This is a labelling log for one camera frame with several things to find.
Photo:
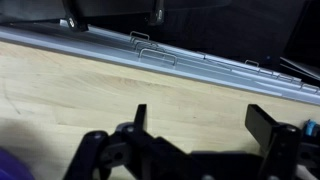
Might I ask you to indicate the white drawer cabinet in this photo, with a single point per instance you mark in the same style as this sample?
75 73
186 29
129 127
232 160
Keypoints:
100 46

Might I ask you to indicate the blue plastic bowl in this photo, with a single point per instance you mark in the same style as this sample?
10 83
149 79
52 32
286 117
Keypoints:
11 166

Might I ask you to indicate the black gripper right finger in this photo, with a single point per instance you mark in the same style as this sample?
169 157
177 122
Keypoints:
280 146

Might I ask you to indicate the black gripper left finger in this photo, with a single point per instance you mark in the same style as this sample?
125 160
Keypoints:
146 153

